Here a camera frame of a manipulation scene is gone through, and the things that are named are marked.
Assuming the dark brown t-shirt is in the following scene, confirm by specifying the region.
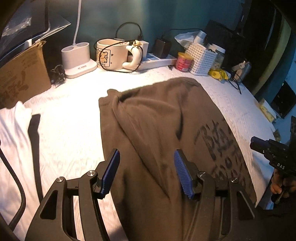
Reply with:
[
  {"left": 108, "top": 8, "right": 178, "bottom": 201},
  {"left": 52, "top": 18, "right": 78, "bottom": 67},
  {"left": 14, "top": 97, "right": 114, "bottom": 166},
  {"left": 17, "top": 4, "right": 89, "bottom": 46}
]
[{"left": 98, "top": 77, "right": 256, "bottom": 240}]

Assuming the brown cardboard box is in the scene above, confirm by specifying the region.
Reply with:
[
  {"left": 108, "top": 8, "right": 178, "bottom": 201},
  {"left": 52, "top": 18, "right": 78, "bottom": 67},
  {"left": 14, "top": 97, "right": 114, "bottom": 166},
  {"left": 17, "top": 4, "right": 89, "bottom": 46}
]
[{"left": 0, "top": 40, "right": 51, "bottom": 108}]

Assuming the white desk lamp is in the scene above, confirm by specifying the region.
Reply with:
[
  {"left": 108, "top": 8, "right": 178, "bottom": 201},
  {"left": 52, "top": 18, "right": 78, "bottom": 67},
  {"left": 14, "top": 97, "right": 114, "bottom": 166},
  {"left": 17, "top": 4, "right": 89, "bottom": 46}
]
[{"left": 61, "top": 0, "right": 97, "bottom": 79}]

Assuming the stainless steel tumbler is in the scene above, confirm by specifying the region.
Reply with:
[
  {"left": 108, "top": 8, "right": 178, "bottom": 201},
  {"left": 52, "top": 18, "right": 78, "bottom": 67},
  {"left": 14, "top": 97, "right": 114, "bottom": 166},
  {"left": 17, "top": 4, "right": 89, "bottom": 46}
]
[{"left": 231, "top": 61, "right": 251, "bottom": 82}]

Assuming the white perforated plastic basket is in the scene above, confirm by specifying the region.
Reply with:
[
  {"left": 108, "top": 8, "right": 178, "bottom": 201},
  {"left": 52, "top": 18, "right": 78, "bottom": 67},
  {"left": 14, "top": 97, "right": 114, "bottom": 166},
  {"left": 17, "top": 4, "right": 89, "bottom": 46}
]
[{"left": 185, "top": 43, "right": 217, "bottom": 76}]

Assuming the black strap on cloth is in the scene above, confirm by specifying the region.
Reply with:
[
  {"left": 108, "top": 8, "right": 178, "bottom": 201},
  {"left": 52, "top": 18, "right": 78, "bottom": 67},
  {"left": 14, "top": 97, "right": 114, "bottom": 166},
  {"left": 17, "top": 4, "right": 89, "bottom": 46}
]
[{"left": 28, "top": 113, "right": 44, "bottom": 204}]

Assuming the black braided cable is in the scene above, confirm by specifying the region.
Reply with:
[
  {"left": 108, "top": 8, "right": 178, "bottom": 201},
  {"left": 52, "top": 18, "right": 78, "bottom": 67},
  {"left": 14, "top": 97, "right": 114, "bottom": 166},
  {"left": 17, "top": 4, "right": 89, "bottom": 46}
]
[{"left": 0, "top": 138, "right": 27, "bottom": 232}]

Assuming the cream cartoon mug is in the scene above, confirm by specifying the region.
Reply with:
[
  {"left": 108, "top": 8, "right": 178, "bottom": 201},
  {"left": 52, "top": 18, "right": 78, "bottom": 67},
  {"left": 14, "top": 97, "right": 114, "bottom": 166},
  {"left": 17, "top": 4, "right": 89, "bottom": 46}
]
[{"left": 95, "top": 38, "right": 143, "bottom": 72}]

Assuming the white usb charger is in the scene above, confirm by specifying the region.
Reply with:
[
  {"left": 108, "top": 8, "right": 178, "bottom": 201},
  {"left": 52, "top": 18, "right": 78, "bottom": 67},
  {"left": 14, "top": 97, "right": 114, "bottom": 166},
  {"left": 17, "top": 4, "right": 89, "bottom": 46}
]
[{"left": 140, "top": 40, "right": 149, "bottom": 58}]

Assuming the black charging cable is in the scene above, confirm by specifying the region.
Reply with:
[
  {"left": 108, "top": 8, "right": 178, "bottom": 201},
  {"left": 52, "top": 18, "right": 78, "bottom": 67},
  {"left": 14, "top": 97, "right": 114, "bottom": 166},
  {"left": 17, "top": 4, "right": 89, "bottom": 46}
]
[{"left": 93, "top": 22, "right": 145, "bottom": 73}]

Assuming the white power strip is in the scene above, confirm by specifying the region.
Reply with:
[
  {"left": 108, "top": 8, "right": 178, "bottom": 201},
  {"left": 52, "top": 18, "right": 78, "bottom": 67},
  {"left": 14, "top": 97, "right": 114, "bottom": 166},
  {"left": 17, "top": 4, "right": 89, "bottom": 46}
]
[{"left": 137, "top": 53, "right": 177, "bottom": 71}]

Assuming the red yellow-lid can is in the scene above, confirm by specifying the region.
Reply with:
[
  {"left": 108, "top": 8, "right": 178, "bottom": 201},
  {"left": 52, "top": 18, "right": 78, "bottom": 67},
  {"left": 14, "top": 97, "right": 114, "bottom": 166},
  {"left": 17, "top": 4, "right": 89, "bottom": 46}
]
[{"left": 175, "top": 52, "right": 193, "bottom": 72}]

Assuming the yellow snack bag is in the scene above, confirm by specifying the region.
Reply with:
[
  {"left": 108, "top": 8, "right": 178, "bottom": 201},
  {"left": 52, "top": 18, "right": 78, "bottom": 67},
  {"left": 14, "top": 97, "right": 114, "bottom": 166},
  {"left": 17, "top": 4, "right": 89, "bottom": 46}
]
[{"left": 208, "top": 69, "right": 229, "bottom": 81}]

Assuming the white quilted table cloth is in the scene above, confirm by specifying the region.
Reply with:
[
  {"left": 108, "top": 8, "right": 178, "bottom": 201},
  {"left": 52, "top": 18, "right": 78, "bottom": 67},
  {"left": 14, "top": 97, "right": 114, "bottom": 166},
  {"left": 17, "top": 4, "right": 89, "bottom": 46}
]
[{"left": 1, "top": 67, "right": 275, "bottom": 240}]

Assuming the black power adapter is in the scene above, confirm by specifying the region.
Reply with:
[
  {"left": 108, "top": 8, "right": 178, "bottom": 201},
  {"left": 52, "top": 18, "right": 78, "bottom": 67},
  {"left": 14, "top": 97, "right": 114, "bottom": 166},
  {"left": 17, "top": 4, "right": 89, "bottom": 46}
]
[{"left": 152, "top": 38, "right": 171, "bottom": 59}]

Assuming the clear jar white lid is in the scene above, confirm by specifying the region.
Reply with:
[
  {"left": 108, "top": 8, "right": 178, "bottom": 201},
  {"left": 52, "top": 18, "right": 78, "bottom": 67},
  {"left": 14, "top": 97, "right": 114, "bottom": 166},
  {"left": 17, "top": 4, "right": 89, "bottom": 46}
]
[{"left": 208, "top": 44, "right": 225, "bottom": 70}]

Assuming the teal curtain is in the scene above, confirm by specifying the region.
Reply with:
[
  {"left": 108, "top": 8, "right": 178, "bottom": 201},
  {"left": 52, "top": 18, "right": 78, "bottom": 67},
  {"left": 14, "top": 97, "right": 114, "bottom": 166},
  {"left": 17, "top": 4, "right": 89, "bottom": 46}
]
[{"left": 46, "top": 0, "right": 246, "bottom": 56}]

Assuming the person right hand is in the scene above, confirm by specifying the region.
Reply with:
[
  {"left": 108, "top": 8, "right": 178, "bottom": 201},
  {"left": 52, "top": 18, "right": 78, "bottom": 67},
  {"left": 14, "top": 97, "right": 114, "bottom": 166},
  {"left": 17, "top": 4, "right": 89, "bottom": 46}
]
[{"left": 270, "top": 169, "right": 296, "bottom": 198}]

